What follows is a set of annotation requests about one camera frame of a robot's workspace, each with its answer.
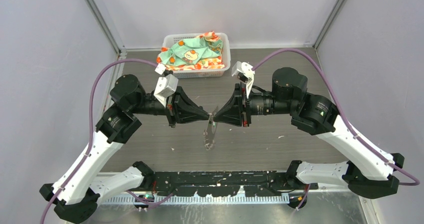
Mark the large metal keyring holder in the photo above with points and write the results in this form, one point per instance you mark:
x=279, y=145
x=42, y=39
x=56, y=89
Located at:
x=210, y=131

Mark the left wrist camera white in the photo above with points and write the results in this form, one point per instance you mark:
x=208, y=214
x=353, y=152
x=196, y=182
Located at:
x=165, y=87

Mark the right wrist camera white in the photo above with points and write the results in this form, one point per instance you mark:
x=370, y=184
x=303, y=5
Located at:
x=245, y=73

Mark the white plastic basket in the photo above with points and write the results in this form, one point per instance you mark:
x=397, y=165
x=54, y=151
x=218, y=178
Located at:
x=172, y=39

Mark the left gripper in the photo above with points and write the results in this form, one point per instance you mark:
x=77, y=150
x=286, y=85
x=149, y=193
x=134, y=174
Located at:
x=180, y=108

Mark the green orange patterned cloth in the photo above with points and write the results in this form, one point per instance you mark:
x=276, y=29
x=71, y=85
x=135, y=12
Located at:
x=203, y=52

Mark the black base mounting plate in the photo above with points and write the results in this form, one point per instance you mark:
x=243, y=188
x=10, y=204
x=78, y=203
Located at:
x=220, y=183

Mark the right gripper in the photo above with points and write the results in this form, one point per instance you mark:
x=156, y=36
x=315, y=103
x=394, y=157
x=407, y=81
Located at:
x=232, y=113

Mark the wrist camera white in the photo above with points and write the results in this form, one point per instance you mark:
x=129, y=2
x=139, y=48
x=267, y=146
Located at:
x=165, y=87
x=245, y=73

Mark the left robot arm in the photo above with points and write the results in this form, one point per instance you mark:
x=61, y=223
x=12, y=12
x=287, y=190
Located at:
x=76, y=195

